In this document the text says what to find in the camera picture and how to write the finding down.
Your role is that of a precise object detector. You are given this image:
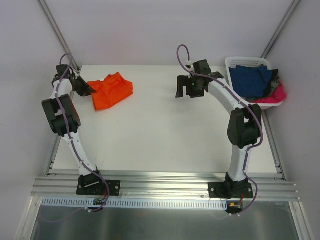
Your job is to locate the orange t shirt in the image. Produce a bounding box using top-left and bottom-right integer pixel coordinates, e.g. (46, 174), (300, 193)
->
(87, 72), (134, 111)

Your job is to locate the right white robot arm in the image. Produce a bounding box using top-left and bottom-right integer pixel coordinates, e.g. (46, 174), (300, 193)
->
(175, 60), (263, 199)

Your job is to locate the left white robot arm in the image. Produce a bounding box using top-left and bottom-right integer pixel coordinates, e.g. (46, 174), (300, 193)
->
(41, 63), (121, 199)

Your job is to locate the white plastic laundry basket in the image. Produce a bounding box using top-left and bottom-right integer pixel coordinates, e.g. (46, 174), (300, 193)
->
(225, 57), (287, 110)

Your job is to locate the blue t shirt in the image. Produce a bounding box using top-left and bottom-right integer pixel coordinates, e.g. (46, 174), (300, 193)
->
(229, 65), (260, 99)

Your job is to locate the dark grey t shirt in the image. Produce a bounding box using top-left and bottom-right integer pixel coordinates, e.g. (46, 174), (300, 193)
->
(257, 65), (280, 98)

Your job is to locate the pink t shirt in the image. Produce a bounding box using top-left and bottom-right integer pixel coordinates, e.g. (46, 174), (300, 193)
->
(253, 82), (287, 104)

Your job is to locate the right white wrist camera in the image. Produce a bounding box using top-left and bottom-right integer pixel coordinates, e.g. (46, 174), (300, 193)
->
(185, 61), (194, 72)

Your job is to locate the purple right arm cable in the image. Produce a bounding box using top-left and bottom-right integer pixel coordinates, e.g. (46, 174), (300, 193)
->
(176, 44), (263, 217)

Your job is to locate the white slotted cable duct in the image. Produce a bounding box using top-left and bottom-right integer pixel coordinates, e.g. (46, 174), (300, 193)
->
(41, 197), (227, 211)

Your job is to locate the aluminium mounting rail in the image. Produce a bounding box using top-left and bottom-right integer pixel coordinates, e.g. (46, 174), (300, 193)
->
(31, 169), (302, 202)

